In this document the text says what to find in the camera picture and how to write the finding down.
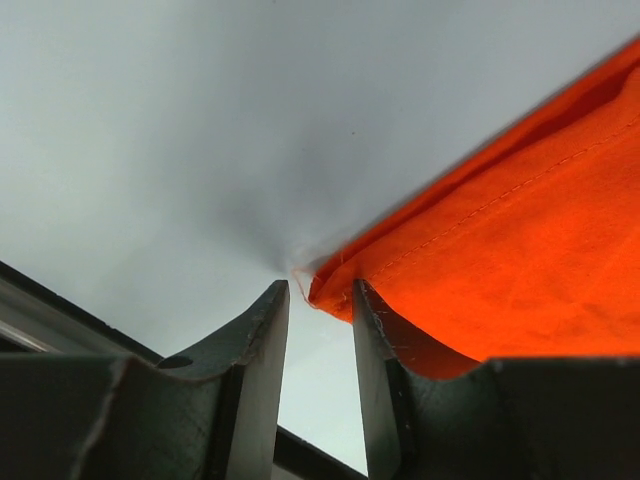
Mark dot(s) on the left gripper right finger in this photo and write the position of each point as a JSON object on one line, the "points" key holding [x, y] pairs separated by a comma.
{"points": [[429, 412]]}

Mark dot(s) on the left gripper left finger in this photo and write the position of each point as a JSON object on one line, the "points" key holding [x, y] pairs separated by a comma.
{"points": [[207, 412]]}

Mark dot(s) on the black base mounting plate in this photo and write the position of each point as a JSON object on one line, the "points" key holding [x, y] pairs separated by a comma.
{"points": [[34, 319]]}

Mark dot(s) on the orange t shirt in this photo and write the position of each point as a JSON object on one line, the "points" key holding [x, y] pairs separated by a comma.
{"points": [[529, 248]]}

